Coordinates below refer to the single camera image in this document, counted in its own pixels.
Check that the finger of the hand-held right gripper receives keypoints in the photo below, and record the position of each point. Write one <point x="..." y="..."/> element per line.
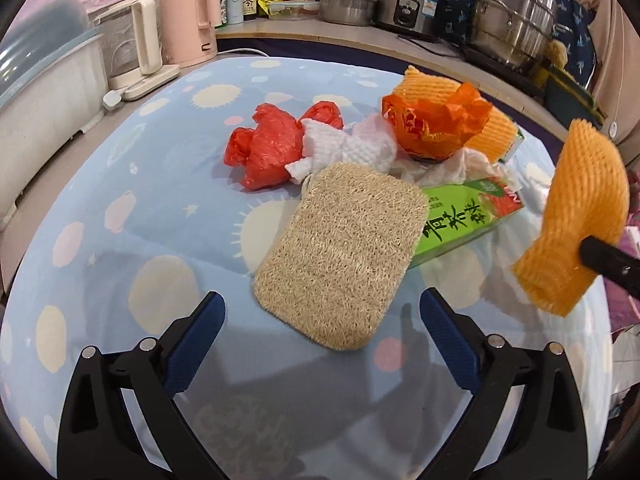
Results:
<point x="615" y="262"/>

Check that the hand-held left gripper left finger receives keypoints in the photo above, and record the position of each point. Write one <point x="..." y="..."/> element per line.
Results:
<point x="197" y="340"/>

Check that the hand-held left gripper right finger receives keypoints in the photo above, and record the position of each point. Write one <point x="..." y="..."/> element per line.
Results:
<point x="450" y="345"/>

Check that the orange foam fruit net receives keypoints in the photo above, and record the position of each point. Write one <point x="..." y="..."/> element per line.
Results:
<point x="585" y="185"/>
<point x="500" y="132"/>

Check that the green tea box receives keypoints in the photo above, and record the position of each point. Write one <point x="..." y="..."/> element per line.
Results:
<point x="450" y="230"/>

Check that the tan loofah scrub pad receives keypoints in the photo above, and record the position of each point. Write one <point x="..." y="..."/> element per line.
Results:
<point x="340" y="255"/>

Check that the white tissue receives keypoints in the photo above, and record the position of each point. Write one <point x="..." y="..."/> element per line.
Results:
<point x="450" y="172"/>

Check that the red plastic bag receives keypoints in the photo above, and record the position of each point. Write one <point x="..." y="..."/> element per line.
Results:
<point x="265" y="145"/>

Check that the white paper towel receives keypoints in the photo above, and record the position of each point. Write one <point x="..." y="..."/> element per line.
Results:
<point x="345" y="150"/>

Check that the orange plastic wrapper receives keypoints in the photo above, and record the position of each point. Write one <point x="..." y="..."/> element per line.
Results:
<point x="435" y="120"/>

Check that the blue printed blanket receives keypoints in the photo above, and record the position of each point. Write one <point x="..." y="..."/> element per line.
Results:
<point x="150" y="200"/>

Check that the yellow rimmed plastic basin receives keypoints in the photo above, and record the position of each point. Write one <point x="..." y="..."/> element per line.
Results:
<point x="575" y="90"/>

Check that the natural loofah sponge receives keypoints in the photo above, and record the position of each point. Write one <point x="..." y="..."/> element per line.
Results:
<point x="556" y="52"/>

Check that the beige curtain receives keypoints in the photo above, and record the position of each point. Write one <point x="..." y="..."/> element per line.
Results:
<point x="617" y="35"/>

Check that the black induction cooker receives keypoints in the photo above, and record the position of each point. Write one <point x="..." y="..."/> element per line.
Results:
<point x="492" y="62"/>

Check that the white power plug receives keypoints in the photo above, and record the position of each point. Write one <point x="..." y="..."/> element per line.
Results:
<point x="113" y="100"/>

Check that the steel steamer pot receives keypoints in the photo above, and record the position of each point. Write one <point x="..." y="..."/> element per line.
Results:
<point x="515" y="20"/>

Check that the white plastic storage box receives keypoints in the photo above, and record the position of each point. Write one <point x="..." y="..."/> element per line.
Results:
<point x="45" y="125"/>

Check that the white glass electric kettle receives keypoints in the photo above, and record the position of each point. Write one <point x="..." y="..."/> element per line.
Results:
<point x="145" y="35"/>

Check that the pink electric kettle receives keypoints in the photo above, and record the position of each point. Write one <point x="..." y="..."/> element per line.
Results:
<point x="185" y="20"/>

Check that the steel rice cooker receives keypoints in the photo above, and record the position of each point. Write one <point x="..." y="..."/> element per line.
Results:
<point x="410" y="2"/>

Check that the clear food container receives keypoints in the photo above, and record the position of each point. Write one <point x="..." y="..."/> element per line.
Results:
<point x="292" y="11"/>

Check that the small steel pot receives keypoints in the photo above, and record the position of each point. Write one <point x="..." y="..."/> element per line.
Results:
<point x="347" y="7"/>

